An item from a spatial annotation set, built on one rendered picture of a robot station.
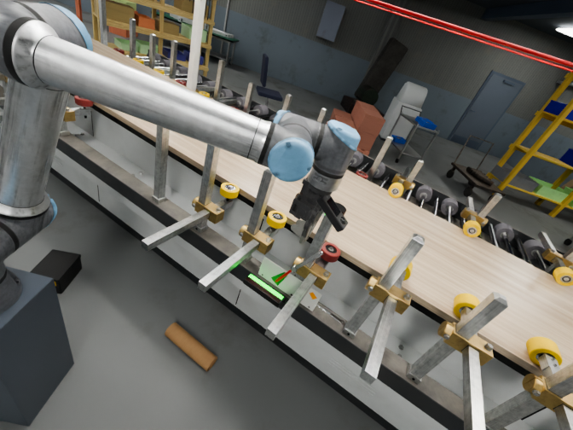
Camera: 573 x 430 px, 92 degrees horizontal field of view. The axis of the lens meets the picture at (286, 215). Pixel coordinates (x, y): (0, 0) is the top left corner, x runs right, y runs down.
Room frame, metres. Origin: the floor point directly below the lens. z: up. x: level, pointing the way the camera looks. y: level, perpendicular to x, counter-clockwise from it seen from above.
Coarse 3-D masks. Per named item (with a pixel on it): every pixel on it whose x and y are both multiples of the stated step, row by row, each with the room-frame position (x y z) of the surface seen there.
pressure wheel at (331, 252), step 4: (324, 244) 0.87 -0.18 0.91; (328, 244) 0.88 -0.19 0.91; (332, 244) 0.89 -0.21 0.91; (324, 248) 0.84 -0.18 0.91; (328, 248) 0.85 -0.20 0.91; (332, 248) 0.85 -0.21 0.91; (336, 248) 0.87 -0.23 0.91; (324, 252) 0.83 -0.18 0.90; (328, 252) 0.83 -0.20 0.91; (332, 252) 0.85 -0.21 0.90; (336, 252) 0.85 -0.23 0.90; (340, 252) 0.86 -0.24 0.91; (324, 256) 0.82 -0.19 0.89; (328, 256) 0.82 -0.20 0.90; (332, 256) 0.82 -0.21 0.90; (336, 256) 0.83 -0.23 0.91; (328, 260) 0.82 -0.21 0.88; (332, 260) 0.82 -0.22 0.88; (336, 260) 0.84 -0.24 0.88
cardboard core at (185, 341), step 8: (168, 328) 0.81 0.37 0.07; (176, 328) 0.82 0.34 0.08; (168, 336) 0.78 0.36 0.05; (176, 336) 0.79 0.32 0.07; (184, 336) 0.80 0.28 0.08; (192, 336) 0.82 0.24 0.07; (176, 344) 0.76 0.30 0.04; (184, 344) 0.76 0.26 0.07; (192, 344) 0.77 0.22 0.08; (200, 344) 0.79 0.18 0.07; (192, 352) 0.74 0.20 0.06; (200, 352) 0.75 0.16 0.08; (208, 352) 0.76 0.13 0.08; (200, 360) 0.72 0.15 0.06; (208, 360) 0.73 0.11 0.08; (216, 360) 0.77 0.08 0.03; (208, 368) 0.72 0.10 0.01
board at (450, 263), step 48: (96, 48) 2.31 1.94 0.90; (192, 144) 1.28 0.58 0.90; (240, 192) 1.04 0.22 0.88; (288, 192) 1.17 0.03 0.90; (336, 192) 1.36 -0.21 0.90; (384, 192) 1.59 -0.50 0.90; (336, 240) 0.93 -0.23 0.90; (384, 240) 1.07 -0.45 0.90; (432, 240) 1.23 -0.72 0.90; (480, 240) 1.44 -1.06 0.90; (432, 288) 0.86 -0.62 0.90; (480, 288) 0.97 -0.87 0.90; (528, 288) 1.12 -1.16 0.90; (480, 336) 0.71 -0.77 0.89; (528, 336) 0.79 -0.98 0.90
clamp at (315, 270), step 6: (300, 258) 0.79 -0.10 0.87; (300, 270) 0.75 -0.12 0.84; (306, 270) 0.75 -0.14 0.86; (312, 270) 0.74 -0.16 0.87; (318, 270) 0.76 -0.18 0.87; (324, 270) 0.77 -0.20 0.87; (306, 276) 0.74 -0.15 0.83; (318, 276) 0.73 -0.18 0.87; (324, 276) 0.74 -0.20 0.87; (318, 282) 0.73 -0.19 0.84; (324, 282) 0.72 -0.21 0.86
